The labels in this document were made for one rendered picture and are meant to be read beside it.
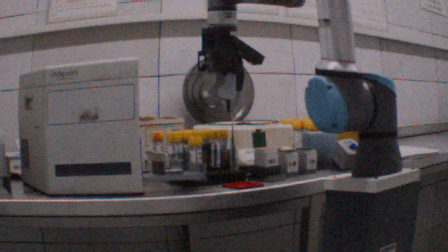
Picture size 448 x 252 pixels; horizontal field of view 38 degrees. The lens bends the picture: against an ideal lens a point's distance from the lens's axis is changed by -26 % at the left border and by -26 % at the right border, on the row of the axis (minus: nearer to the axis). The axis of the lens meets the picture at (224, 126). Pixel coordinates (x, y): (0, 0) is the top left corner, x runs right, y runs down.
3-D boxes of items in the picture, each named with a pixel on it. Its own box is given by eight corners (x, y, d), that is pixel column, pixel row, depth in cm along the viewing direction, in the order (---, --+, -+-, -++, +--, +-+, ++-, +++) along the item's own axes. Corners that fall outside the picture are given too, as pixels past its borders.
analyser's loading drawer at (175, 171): (128, 186, 175) (126, 163, 175) (116, 183, 181) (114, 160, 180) (206, 181, 187) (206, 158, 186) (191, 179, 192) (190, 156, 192)
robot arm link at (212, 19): (225, 13, 207) (244, 10, 200) (226, 28, 207) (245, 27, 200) (201, 12, 203) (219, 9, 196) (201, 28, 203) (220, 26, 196)
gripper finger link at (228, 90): (214, 113, 201) (212, 73, 201) (235, 112, 204) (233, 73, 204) (222, 112, 198) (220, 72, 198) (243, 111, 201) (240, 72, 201)
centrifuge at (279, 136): (230, 174, 218) (229, 126, 218) (186, 165, 245) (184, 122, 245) (308, 166, 228) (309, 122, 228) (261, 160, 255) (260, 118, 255)
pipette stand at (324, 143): (312, 171, 215) (312, 133, 215) (298, 170, 221) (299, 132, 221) (339, 167, 220) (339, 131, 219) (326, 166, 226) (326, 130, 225)
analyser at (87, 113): (48, 197, 161) (43, 66, 159) (21, 182, 183) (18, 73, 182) (155, 194, 178) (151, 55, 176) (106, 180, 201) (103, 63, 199)
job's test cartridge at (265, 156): (265, 175, 200) (265, 149, 200) (253, 174, 204) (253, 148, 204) (278, 174, 202) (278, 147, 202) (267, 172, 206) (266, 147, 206)
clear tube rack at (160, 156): (168, 183, 201) (166, 153, 201) (149, 178, 209) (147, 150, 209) (239, 177, 212) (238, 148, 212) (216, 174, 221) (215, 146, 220)
